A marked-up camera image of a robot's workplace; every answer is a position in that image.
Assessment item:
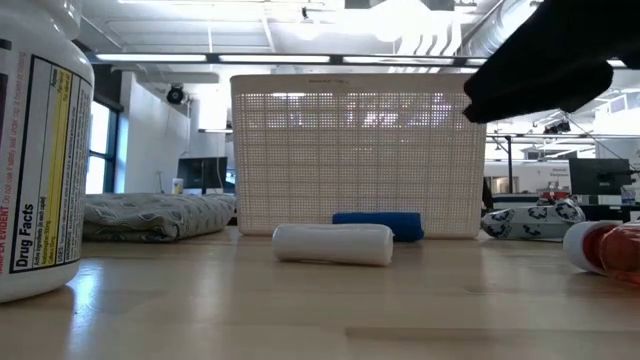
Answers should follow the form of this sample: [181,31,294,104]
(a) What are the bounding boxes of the silver ventilation duct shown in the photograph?
[457,0,544,57]

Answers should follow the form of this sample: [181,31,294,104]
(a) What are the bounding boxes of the dark background workbench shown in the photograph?
[582,202,640,224]

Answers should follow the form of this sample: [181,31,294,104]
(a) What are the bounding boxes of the grey patterned folded cloth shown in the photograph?
[82,192,237,244]

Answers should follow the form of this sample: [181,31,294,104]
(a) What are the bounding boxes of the blue rectangular block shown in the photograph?
[331,211,426,244]

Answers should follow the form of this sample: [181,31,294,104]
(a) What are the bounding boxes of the white gauze roll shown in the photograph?
[271,222,395,268]

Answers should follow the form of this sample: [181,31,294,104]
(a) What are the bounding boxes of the long ceiling light bar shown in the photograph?
[92,51,489,67]

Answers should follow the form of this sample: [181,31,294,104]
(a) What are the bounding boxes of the large blue-framed window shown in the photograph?
[84,94,125,195]

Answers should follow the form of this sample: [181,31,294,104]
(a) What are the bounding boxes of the white patterned supply packet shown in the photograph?
[480,198,587,241]

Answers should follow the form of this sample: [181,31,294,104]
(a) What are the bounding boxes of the black background gantry frame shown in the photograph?
[487,132,596,195]

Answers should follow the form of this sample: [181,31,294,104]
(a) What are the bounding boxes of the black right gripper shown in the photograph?
[462,0,616,125]

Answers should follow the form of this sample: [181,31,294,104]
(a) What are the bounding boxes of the large white pill bottle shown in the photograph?
[0,0,96,305]

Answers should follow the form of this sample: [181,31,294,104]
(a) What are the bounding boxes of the red liquid medicine bottle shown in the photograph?
[562,219,640,287]

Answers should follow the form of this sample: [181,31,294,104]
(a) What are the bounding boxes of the black computer monitor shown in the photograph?
[568,158,634,197]
[176,156,229,195]

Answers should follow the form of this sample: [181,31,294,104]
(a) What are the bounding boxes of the white perforated plastic basket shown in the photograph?
[229,73,488,240]

